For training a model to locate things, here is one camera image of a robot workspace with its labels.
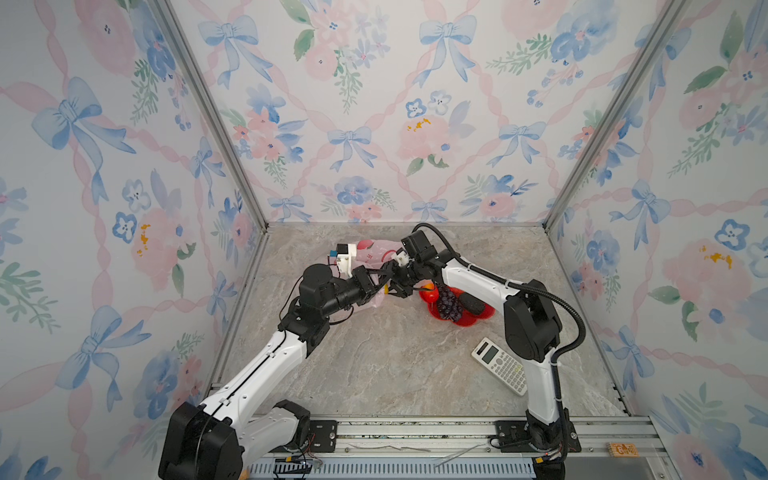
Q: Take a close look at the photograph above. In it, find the right corner aluminium post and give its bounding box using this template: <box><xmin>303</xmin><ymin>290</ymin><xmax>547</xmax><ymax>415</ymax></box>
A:
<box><xmin>543</xmin><ymin>0</ymin><xmax>689</xmax><ymax>234</ymax></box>

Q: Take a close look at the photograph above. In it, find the corner aluminium post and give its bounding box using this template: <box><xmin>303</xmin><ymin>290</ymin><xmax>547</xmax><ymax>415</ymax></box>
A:
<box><xmin>148</xmin><ymin>0</ymin><xmax>268</xmax><ymax>235</ymax></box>
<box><xmin>543</xmin><ymin>0</ymin><xmax>689</xmax><ymax>234</ymax></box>

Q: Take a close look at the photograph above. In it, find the dark avocado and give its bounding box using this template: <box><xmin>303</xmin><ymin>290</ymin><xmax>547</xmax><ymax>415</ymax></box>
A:
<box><xmin>458</xmin><ymin>292</ymin><xmax>486</xmax><ymax>317</ymax></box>

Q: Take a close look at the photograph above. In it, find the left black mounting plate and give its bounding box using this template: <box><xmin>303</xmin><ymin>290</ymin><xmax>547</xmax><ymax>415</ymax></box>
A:
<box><xmin>300</xmin><ymin>420</ymin><xmax>339</xmax><ymax>453</ymax></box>

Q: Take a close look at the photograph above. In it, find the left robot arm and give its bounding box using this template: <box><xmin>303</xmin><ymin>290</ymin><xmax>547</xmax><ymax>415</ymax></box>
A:
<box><xmin>158</xmin><ymin>261</ymin><xmax>397</xmax><ymax>479</ymax></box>

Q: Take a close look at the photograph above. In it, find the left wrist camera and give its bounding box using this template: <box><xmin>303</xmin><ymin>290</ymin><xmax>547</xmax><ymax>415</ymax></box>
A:
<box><xmin>328</xmin><ymin>243</ymin><xmax>357</xmax><ymax>278</ymax></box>

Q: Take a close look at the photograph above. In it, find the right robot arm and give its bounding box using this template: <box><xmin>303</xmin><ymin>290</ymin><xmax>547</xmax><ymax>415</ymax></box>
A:
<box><xmin>390</xmin><ymin>230</ymin><xmax>569</xmax><ymax>452</ymax></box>

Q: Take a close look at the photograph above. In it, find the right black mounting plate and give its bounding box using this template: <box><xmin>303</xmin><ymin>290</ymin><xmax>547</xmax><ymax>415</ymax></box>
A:
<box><xmin>493</xmin><ymin>420</ymin><xmax>582</xmax><ymax>454</ymax></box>

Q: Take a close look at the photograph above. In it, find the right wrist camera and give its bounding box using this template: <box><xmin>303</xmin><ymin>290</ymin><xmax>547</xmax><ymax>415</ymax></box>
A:
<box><xmin>392</xmin><ymin>250</ymin><xmax>411</xmax><ymax>267</ymax></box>

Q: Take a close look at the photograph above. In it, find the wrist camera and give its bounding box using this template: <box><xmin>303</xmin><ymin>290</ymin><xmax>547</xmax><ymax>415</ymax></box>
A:
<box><xmin>392</xmin><ymin>250</ymin><xmax>411</xmax><ymax>267</ymax></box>
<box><xmin>328</xmin><ymin>243</ymin><xmax>357</xmax><ymax>278</ymax></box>

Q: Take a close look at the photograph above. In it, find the white scientific calculator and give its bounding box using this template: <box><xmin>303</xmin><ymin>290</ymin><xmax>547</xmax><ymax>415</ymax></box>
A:
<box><xmin>471</xmin><ymin>338</ymin><xmax>527</xmax><ymax>397</ymax></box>

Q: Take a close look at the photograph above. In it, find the dark purple grape bunch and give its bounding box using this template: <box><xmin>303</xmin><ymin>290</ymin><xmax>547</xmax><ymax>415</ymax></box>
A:
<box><xmin>434</xmin><ymin>285</ymin><xmax>464</xmax><ymax>323</ymax></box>

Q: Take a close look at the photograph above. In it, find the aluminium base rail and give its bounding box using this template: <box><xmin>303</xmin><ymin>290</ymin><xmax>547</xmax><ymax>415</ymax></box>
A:
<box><xmin>238</xmin><ymin>416</ymin><xmax>682</xmax><ymax>479</ymax></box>

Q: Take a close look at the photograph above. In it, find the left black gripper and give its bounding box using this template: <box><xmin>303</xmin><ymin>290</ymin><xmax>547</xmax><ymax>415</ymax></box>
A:
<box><xmin>319</xmin><ymin>268</ymin><xmax>392</xmax><ymax>322</ymax></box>

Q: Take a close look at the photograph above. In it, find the black mounting plate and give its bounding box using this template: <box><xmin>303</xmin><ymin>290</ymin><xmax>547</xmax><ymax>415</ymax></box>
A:
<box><xmin>300</xmin><ymin>420</ymin><xmax>339</xmax><ymax>453</ymax></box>
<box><xmin>493</xmin><ymin>420</ymin><xmax>582</xmax><ymax>454</ymax></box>

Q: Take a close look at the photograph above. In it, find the small wooden block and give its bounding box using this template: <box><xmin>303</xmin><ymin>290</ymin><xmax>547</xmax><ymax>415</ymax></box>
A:
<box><xmin>608</xmin><ymin>442</ymin><xmax>640</xmax><ymax>458</ymax></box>

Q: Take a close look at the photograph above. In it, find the left corner aluminium post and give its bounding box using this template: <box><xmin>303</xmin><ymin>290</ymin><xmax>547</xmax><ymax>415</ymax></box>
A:
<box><xmin>148</xmin><ymin>0</ymin><xmax>268</xmax><ymax>235</ymax></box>

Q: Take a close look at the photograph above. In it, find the pink plastic bag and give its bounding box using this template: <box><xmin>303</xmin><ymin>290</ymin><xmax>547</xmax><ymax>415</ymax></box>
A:
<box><xmin>331</xmin><ymin>240</ymin><xmax>402</xmax><ymax>278</ymax></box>

